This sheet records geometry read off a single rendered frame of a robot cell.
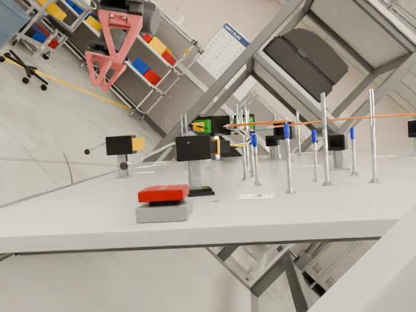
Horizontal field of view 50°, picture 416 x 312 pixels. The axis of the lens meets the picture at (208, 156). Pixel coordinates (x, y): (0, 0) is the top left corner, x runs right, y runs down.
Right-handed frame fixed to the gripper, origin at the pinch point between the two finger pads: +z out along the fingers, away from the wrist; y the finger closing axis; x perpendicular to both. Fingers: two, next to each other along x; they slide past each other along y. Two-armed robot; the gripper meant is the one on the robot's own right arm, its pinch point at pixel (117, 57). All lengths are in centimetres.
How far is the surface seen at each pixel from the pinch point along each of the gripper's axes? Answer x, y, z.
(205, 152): -15.4, -1.9, 13.6
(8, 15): 115, 318, -77
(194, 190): -13.5, -7.5, 19.3
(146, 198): -6.5, -24.6, 18.8
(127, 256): -4, 34, 40
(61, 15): 120, 542, -138
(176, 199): -9.7, -25.3, 18.5
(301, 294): -50, 39, 49
